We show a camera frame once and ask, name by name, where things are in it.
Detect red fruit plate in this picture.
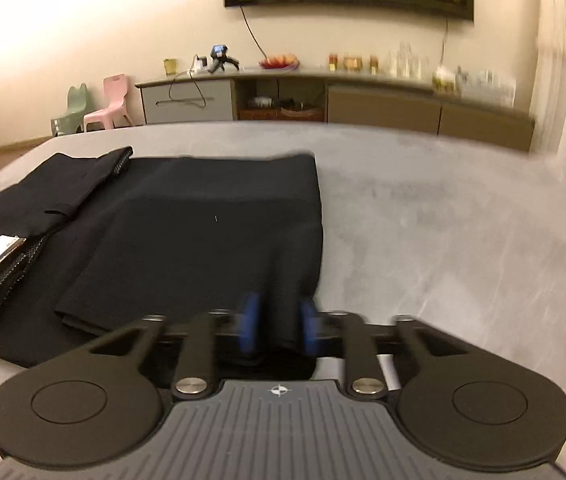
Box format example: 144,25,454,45
259,54,299,70

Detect black garment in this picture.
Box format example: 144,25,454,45
0,148,323,366

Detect green plastic child chair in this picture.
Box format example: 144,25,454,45
51,84,92,136

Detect gold ornaments on cabinet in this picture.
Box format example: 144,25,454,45
328,53,379,75

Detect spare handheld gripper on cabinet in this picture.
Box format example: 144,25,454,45
208,44,240,74

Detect black cable on cabinet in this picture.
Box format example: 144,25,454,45
155,54,217,111

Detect long low sideboard cabinet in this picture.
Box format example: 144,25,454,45
136,70,534,153

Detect clear drinking glasses group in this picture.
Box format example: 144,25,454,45
387,42,430,80

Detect pink plastic child chair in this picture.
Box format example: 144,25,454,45
82,74,134,132

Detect yellow cup on cabinet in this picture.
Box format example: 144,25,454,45
164,58,178,77

